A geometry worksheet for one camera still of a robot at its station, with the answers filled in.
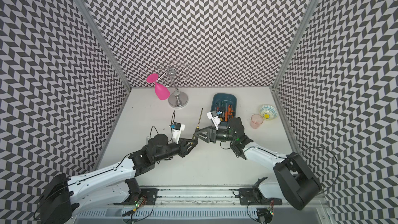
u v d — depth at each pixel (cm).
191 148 69
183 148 64
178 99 110
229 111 103
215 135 66
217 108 105
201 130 73
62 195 40
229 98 109
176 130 67
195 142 71
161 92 97
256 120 97
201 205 72
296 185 42
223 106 105
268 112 102
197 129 73
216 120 70
